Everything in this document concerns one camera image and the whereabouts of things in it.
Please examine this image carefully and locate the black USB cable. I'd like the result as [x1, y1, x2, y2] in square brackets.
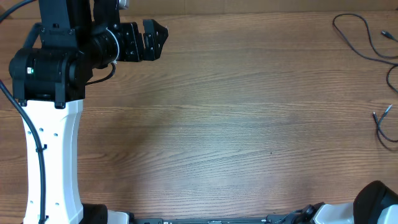
[331, 12, 398, 67]
[385, 63, 398, 94]
[372, 104, 398, 144]

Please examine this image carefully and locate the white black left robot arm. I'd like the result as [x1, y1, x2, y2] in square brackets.
[6, 0, 169, 224]

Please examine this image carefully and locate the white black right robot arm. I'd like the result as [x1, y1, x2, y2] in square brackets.
[289, 180, 397, 224]

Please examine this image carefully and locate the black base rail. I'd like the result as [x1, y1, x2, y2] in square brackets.
[129, 214, 295, 224]

